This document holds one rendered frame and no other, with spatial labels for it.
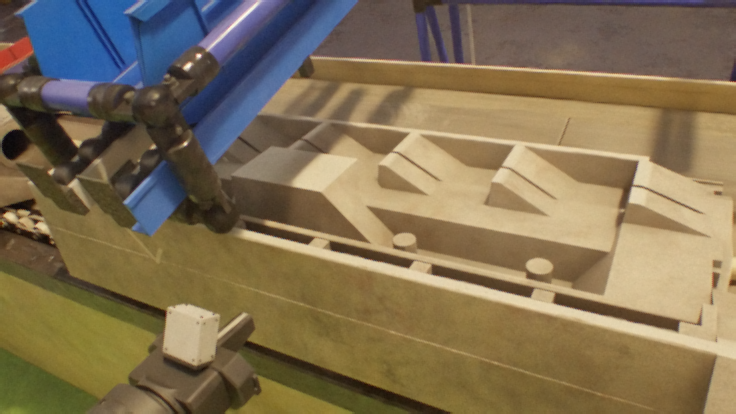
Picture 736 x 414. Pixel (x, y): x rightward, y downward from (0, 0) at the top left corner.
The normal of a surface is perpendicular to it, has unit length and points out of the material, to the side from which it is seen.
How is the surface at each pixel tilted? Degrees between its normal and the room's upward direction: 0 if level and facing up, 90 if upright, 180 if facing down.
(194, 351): 50
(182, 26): 92
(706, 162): 0
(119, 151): 90
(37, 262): 0
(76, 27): 88
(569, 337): 80
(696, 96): 89
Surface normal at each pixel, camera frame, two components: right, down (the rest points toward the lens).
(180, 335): -0.46, 0.00
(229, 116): 0.88, 0.17
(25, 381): -0.18, -0.75
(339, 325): -0.47, 0.50
